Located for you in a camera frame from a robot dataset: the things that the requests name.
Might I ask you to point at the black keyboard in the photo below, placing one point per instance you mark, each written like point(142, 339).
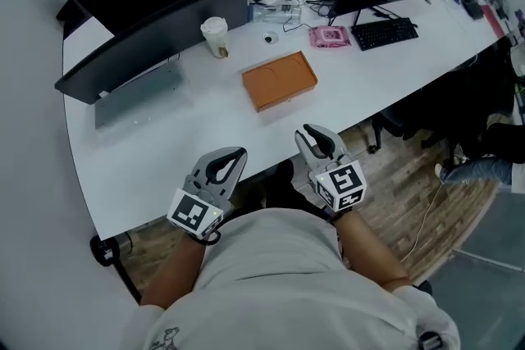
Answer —
point(384, 33)

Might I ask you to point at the person's black trousers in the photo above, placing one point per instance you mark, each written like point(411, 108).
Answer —
point(279, 188)

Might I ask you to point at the red flat folder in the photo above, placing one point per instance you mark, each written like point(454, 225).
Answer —
point(497, 22)

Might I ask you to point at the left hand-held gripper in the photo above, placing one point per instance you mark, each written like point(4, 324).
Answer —
point(193, 213)

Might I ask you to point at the person's white shirt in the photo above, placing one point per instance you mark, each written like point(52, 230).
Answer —
point(287, 287)

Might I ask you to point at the large black monitor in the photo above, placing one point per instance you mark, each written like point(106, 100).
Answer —
point(143, 49)

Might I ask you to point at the pink wipes packet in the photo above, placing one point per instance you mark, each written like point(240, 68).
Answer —
point(330, 37)

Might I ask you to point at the orange cardboard box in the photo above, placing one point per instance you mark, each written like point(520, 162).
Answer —
point(277, 74)

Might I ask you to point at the small black device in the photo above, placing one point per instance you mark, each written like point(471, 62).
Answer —
point(473, 8)

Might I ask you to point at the black wrist band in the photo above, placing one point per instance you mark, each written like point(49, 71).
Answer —
point(209, 238)
point(337, 216)

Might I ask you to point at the clear plastic container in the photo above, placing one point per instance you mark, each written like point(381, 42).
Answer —
point(274, 13)

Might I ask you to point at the person's right forearm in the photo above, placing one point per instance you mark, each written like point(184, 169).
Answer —
point(369, 250)

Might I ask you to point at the grey metal bracket plate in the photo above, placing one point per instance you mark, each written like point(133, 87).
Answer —
point(135, 98)

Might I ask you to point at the person's left forearm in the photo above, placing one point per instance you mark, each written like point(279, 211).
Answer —
point(172, 278)

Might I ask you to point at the white lidded paper cup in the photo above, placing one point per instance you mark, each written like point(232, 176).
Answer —
point(214, 37)

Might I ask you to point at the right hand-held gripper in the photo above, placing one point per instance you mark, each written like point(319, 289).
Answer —
point(342, 184)

